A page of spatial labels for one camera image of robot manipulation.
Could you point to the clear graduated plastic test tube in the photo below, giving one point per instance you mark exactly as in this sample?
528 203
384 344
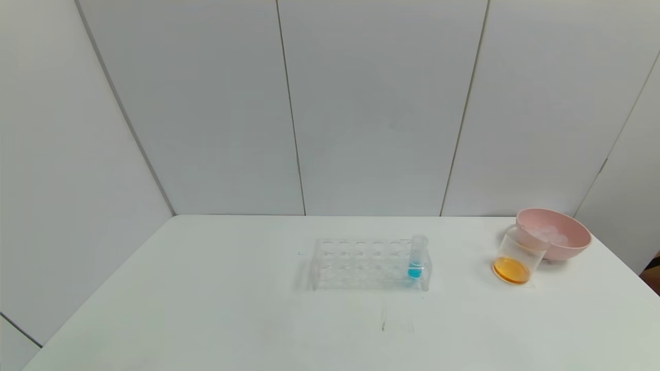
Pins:
561 239
541 233

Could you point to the clear acrylic test tube rack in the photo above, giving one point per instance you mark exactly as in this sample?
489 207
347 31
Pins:
361 265

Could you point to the test tube with blue liquid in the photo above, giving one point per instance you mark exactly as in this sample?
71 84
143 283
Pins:
416 257

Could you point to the pink plastic bowl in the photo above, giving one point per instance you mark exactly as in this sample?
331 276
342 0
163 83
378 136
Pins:
577 242

